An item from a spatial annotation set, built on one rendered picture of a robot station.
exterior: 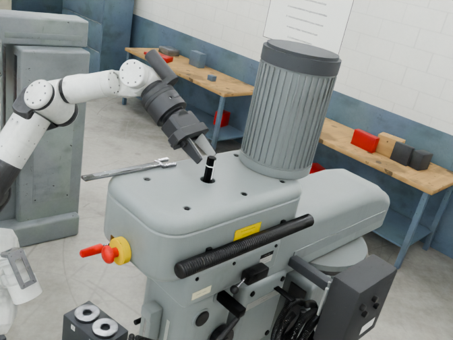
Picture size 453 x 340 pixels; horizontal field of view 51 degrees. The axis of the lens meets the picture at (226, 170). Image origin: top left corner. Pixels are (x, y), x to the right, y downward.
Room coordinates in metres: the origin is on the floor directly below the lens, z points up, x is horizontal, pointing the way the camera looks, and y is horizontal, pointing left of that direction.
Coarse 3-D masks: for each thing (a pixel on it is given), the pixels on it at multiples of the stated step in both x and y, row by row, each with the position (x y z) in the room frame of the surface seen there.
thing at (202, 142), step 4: (200, 136) 1.09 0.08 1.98; (204, 136) 1.08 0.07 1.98; (196, 140) 1.09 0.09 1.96; (200, 140) 1.09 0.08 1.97; (204, 140) 1.08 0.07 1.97; (208, 140) 1.08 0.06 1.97; (200, 144) 1.08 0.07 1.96; (204, 144) 1.08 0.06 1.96; (208, 144) 1.07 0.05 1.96; (204, 148) 1.08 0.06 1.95; (208, 148) 1.07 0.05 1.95; (212, 148) 1.07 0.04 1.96; (208, 152) 1.07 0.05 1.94; (212, 152) 1.07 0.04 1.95; (216, 152) 1.07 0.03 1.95
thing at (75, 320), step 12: (72, 312) 1.36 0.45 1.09; (84, 312) 1.38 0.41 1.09; (96, 312) 1.37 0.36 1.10; (72, 324) 1.32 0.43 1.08; (84, 324) 1.32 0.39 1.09; (96, 324) 1.31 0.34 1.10; (108, 324) 1.33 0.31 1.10; (120, 324) 1.35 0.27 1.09; (72, 336) 1.31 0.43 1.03; (84, 336) 1.28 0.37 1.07; (96, 336) 1.27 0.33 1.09; (108, 336) 1.27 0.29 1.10; (120, 336) 1.30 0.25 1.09
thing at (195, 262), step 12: (276, 228) 1.03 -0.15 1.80; (288, 228) 1.04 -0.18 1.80; (300, 228) 1.07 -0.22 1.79; (240, 240) 0.93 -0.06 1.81; (252, 240) 0.95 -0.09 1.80; (264, 240) 0.97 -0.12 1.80; (204, 252) 0.87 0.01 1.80; (216, 252) 0.87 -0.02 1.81; (228, 252) 0.88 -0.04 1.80; (240, 252) 0.91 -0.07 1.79; (180, 264) 0.80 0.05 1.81; (192, 264) 0.81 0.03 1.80; (204, 264) 0.83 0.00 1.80; (216, 264) 0.86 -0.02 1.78; (180, 276) 0.79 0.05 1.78
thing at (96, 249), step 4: (96, 244) 0.94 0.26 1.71; (100, 244) 0.94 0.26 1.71; (104, 244) 0.95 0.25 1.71; (108, 244) 0.96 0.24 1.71; (84, 248) 0.92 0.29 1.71; (88, 248) 0.92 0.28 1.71; (92, 248) 0.92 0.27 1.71; (96, 248) 0.93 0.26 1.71; (100, 248) 0.93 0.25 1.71; (80, 252) 0.91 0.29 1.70; (84, 252) 0.90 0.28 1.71; (88, 252) 0.91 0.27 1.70; (92, 252) 0.92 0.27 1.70; (96, 252) 0.92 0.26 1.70; (100, 252) 0.93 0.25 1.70; (84, 256) 0.90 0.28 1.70
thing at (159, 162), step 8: (160, 160) 1.08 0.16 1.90; (168, 160) 1.09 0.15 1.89; (128, 168) 0.99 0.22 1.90; (136, 168) 1.00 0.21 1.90; (144, 168) 1.02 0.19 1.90; (152, 168) 1.03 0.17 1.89; (88, 176) 0.92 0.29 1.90; (96, 176) 0.92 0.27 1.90; (104, 176) 0.94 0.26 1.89; (112, 176) 0.95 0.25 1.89
